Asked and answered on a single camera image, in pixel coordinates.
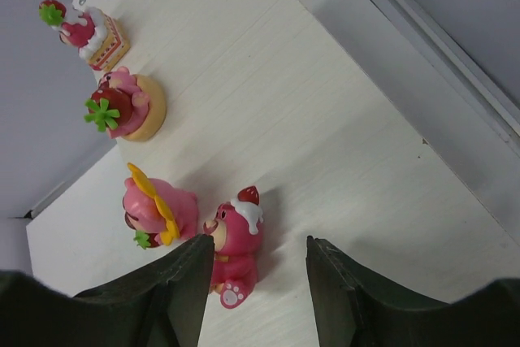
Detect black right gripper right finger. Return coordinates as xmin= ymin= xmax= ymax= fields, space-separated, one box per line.
xmin=305 ymin=236 xmax=519 ymax=346

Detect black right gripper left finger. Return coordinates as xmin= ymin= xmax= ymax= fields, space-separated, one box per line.
xmin=1 ymin=235 xmax=214 ymax=346

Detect pink bear sunflower toy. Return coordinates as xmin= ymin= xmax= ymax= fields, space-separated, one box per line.
xmin=122 ymin=163 xmax=199 ymax=249

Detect pink bear strawberry hat toy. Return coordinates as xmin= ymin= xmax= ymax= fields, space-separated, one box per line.
xmin=203 ymin=185 xmax=263 ymax=309

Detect pink bear donut toy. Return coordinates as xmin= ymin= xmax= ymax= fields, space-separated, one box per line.
xmin=84 ymin=67 xmax=167 ymax=142

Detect pink bear cake slice toy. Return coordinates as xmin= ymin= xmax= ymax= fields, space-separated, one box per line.
xmin=38 ymin=0 xmax=130 ymax=72

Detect white two-tier shelf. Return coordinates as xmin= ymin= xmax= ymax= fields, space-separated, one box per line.
xmin=28 ymin=0 xmax=519 ymax=346

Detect aluminium extrusion rail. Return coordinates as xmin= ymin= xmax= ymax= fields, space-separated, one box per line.
xmin=370 ymin=0 xmax=519 ymax=143

